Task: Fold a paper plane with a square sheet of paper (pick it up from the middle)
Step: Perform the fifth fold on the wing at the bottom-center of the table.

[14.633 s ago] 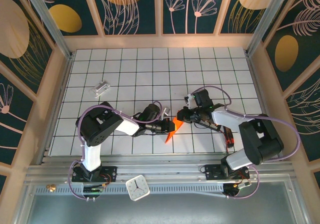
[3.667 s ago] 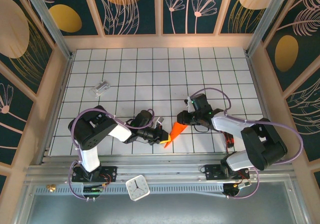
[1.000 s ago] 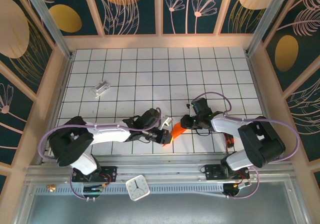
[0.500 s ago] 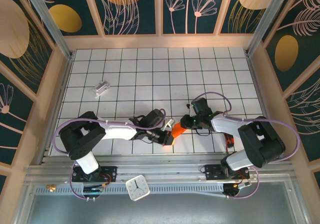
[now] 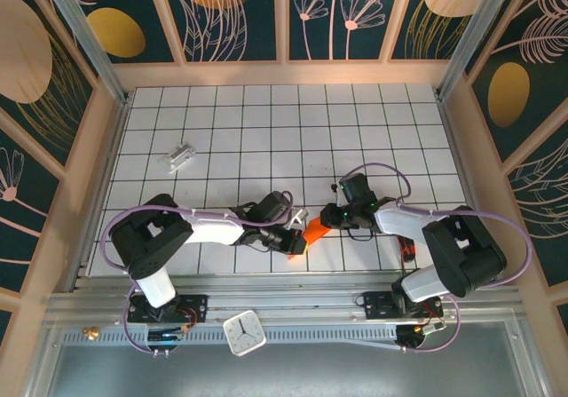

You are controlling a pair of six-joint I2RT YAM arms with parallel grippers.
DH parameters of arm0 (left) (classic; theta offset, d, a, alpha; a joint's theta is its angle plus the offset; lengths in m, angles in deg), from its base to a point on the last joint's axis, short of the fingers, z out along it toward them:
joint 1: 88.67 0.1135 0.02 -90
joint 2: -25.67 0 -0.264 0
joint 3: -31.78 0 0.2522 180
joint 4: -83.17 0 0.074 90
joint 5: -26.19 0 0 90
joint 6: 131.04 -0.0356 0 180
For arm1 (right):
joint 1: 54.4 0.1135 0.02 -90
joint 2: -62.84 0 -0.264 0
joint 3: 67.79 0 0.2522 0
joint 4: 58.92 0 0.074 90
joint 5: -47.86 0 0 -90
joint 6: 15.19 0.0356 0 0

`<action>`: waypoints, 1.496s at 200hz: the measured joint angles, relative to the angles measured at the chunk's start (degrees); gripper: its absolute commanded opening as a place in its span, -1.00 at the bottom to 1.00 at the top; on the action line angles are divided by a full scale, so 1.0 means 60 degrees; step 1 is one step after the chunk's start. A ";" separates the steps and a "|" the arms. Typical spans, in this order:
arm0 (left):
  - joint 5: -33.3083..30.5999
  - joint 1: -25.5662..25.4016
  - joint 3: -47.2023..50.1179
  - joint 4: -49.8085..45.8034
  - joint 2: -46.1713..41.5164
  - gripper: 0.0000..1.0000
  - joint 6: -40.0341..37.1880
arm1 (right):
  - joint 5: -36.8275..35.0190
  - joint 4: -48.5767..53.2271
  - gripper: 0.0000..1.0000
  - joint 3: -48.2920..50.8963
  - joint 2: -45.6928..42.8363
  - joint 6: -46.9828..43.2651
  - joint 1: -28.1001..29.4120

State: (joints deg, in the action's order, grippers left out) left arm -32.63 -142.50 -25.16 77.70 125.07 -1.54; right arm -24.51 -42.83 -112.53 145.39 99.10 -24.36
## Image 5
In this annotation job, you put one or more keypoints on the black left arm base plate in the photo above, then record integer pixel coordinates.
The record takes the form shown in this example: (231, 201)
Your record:
(195, 308)

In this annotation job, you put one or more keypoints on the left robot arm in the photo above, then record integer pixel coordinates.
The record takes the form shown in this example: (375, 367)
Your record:
(151, 241)

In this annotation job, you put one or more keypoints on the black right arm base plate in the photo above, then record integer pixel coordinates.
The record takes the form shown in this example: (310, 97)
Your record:
(377, 304)

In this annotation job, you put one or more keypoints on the orange paper sheet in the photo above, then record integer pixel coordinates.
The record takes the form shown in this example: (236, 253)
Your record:
(317, 232)

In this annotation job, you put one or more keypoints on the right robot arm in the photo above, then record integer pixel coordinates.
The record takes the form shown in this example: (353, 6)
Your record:
(466, 255)

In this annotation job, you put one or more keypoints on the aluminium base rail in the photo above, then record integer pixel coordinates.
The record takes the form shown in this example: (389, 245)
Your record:
(288, 301)

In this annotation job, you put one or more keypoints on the brass knob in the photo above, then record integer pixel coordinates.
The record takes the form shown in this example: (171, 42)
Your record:
(92, 332)

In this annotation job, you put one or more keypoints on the aluminium corner post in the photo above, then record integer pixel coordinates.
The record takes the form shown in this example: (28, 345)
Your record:
(89, 46)
(477, 37)

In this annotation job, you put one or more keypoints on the white square clock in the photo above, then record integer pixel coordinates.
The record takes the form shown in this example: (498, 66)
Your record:
(244, 332)

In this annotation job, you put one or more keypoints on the clear plastic small box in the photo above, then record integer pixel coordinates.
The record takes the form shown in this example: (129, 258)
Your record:
(177, 157)

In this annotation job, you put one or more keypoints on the aluminium side rail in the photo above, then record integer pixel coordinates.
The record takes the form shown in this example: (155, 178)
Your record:
(472, 192)
(98, 192)

